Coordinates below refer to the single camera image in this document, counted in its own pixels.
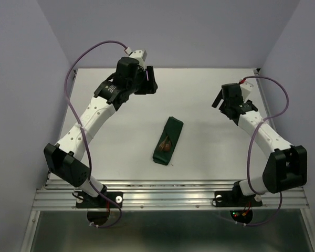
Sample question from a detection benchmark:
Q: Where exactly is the dark green cloth napkin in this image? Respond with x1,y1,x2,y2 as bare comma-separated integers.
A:
153,117,184,165

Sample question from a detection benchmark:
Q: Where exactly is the brown wooden fork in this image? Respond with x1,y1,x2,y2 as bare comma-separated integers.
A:
158,135,171,152

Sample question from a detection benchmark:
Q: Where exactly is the brown wooden spoon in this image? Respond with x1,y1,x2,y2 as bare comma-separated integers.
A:
162,141,172,152

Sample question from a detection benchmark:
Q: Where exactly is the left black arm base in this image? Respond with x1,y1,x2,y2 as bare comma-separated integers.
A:
72,191,123,209

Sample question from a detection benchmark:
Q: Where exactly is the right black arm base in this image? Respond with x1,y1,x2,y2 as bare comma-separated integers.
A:
212,181,263,208

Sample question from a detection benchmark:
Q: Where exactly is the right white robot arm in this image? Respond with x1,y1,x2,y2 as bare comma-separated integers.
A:
212,83,307,205

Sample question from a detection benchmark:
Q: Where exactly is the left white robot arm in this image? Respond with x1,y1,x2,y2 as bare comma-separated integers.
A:
44,50,158,207

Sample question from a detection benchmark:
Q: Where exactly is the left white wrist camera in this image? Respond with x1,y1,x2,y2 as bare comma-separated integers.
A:
129,49,147,69

